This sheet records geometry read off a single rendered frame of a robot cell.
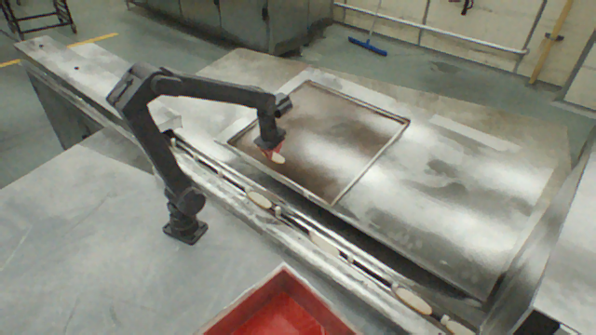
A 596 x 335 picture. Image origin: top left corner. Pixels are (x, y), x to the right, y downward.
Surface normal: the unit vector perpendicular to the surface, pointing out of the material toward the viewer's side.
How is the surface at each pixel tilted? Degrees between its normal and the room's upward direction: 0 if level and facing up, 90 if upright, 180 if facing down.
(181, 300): 0
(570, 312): 0
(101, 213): 0
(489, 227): 10
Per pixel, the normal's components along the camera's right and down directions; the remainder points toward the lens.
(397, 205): -0.08, -0.67
